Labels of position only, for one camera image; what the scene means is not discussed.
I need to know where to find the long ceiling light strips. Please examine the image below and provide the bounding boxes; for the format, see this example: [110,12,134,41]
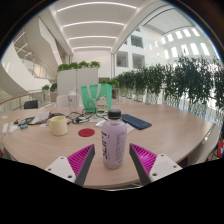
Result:
[56,1,138,51]

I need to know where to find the purple drink bottle black cap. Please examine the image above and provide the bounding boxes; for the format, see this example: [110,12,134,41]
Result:
[100,108,128,170]

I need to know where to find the pale yellow mug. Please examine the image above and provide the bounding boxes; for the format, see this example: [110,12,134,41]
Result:
[46,115,69,137]

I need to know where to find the white chair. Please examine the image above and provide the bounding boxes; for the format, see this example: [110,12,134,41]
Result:
[55,94,71,108]

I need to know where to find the dark blue keyboard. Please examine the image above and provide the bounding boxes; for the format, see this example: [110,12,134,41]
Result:
[120,113,153,131]

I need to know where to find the row of green leafy plants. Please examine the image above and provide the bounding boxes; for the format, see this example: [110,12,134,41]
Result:
[99,54,224,118]

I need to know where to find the black tangled cables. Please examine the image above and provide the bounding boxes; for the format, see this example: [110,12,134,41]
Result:
[66,111,108,125]

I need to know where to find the clear shaker bottle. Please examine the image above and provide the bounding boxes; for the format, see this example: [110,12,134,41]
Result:
[67,89,80,114]

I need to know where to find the flat round red coaster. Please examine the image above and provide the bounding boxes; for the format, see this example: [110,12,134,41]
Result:
[77,128,96,138]

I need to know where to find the green tote bag cat print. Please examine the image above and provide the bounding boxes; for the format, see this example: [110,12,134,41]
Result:
[80,83,113,114]

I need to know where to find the black flat wallet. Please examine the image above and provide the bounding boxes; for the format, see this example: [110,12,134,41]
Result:
[13,116,34,125]

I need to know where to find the white cabinet topped with plants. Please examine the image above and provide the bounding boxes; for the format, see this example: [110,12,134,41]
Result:
[56,60,101,98]

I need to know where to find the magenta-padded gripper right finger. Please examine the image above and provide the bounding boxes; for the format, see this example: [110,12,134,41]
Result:
[129,143,184,186]

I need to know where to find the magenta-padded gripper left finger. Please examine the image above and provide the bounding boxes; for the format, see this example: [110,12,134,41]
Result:
[44,143,96,188]

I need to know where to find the black office chair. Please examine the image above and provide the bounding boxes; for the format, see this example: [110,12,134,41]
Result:
[23,99,39,110]

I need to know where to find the potted plants by railing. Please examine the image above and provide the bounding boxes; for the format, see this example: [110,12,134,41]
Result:
[41,83,58,103]

